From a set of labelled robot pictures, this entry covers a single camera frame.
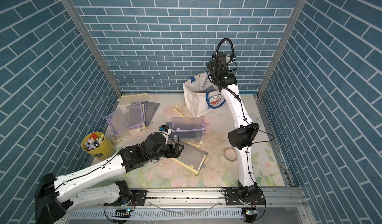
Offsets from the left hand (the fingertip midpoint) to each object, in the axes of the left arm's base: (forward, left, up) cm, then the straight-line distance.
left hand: (181, 148), depth 75 cm
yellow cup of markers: (+5, +48, -5) cm, 48 cm away
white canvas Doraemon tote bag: (+33, -11, +6) cm, 35 cm away
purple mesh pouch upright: (+28, +34, -13) cm, 46 cm away
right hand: (+41, -16, +25) cm, 50 cm away
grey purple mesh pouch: (+21, +1, -14) cm, 25 cm away
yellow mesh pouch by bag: (+39, +3, -16) cm, 43 cm away
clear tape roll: (+4, -28, -15) cm, 32 cm away
